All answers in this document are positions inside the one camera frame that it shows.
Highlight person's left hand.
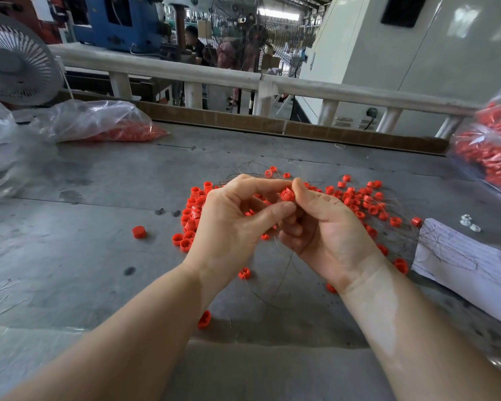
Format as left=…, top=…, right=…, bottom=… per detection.
left=182, top=174, right=297, bottom=289

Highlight person's right hand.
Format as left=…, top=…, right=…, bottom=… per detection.
left=277, top=178, right=389, bottom=293

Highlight pile of red plastic rings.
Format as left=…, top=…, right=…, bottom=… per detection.
left=172, top=166, right=424, bottom=295

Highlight bundle of thin metal wires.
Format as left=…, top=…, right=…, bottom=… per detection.
left=225, top=169, right=335, bottom=310

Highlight person's left forearm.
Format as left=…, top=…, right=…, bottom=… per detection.
left=4, top=263, right=214, bottom=401

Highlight person's right forearm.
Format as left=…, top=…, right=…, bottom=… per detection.
left=342, top=263, right=501, bottom=401

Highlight brown wooden board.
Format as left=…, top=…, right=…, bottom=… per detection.
left=54, top=90, right=449, bottom=155

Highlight white paper sheet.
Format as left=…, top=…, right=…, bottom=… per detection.
left=411, top=218, right=501, bottom=329

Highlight white metal railing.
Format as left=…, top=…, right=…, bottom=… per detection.
left=48, top=43, right=481, bottom=139

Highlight clear bag with red pieces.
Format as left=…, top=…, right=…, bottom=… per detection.
left=32, top=99, right=168, bottom=143

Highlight large clear bag red pieces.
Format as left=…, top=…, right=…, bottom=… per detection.
left=451, top=66, right=501, bottom=197

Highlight large grey machine cabinet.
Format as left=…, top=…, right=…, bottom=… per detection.
left=296, top=0, right=501, bottom=137

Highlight blue industrial machine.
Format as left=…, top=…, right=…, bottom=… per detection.
left=67, top=0, right=164, bottom=53

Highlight white desk fan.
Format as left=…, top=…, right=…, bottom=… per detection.
left=0, top=11, right=65, bottom=107

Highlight red industrial machine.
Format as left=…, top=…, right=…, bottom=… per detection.
left=0, top=0, right=63, bottom=45

